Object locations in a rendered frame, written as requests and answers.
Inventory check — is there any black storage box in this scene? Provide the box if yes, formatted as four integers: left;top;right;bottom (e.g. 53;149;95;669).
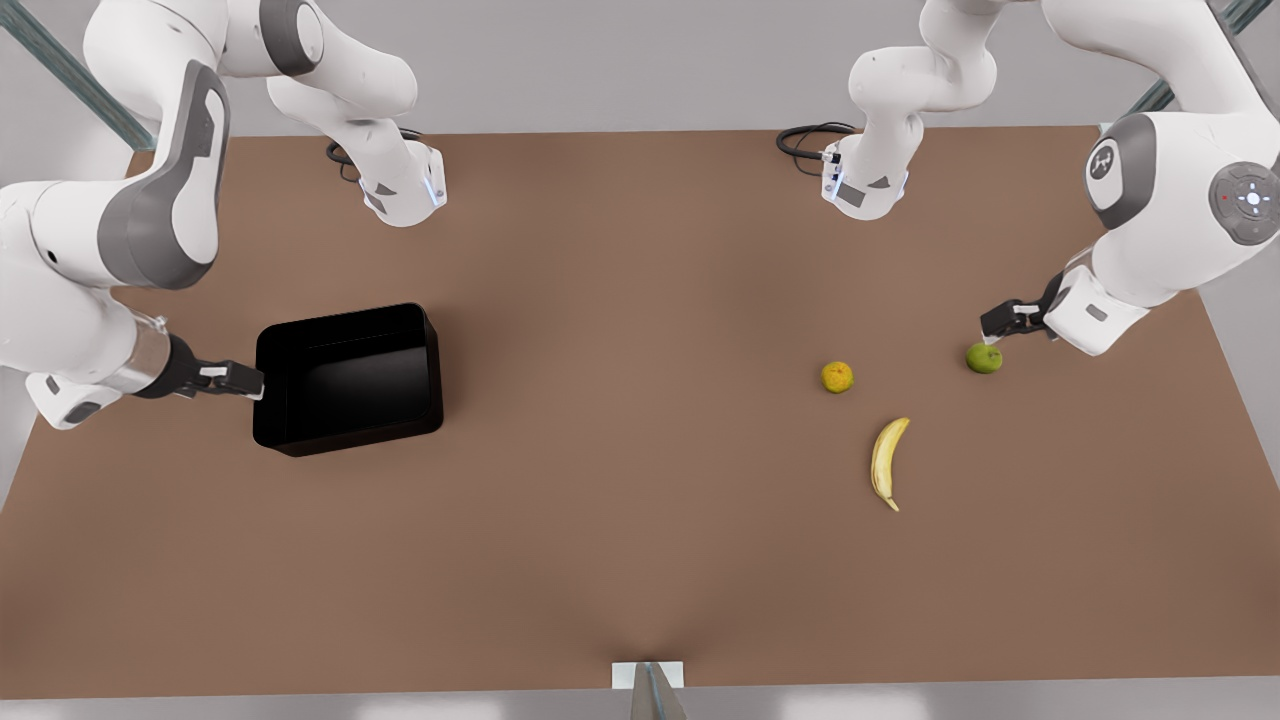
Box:
252;302;445;458

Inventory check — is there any yellow banana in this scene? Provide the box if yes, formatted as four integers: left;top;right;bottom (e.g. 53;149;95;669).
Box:
870;417;912;513

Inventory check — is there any black cable loop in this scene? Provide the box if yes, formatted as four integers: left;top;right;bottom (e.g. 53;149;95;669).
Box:
326;127;425;185
776;122;859;179

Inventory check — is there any silver frame post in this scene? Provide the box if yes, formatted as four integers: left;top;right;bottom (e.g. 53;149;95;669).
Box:
1128;0;1280;117
0;0;158;153
612;660;689;720

